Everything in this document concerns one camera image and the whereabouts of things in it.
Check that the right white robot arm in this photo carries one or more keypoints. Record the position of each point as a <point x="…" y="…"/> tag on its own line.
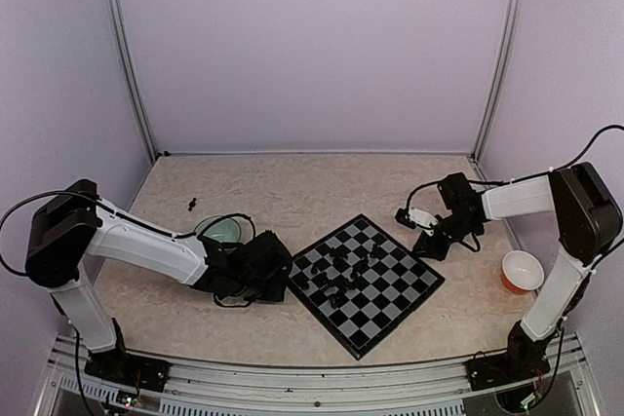
<point x="486" y="311"/>

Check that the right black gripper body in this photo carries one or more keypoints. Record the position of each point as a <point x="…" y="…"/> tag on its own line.
<point x="458" y="231"/>

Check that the orange white bowl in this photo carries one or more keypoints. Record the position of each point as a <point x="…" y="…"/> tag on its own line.
<point x="521" y="272"/>

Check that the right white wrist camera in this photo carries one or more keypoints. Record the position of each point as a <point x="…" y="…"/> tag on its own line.
<point x="415" y="218"/>

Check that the green glass bowl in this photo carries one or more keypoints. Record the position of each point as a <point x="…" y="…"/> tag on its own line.
<point x="221" y="228"/>

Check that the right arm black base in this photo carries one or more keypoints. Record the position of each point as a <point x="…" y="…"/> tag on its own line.
<point x="523" y="358"/>

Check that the left aluminium frame post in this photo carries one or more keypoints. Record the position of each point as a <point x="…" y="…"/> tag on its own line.
<point x="147" y="138"/>

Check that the black grey chess board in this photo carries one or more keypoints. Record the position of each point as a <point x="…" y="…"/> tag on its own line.
<point x="391" y="289"/>

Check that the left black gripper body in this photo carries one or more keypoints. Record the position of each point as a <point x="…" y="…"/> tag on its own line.
<point x="255" y="289"/>

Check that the right aluminium frame post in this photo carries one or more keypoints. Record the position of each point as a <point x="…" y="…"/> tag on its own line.
<point x="496" y="86"/>

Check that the front aluminium rail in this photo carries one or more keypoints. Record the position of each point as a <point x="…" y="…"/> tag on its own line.
<point x="200" y="387"/>

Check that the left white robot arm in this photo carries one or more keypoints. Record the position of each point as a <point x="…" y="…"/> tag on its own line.
<point x="78" y="222"/>

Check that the aluminium frame post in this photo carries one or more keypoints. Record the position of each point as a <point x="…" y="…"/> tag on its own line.
<point x="496" y="86"/>
<point x="147" y="138"/>

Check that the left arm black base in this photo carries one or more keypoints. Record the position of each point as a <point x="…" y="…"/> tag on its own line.
<point x="121" y="367"/>

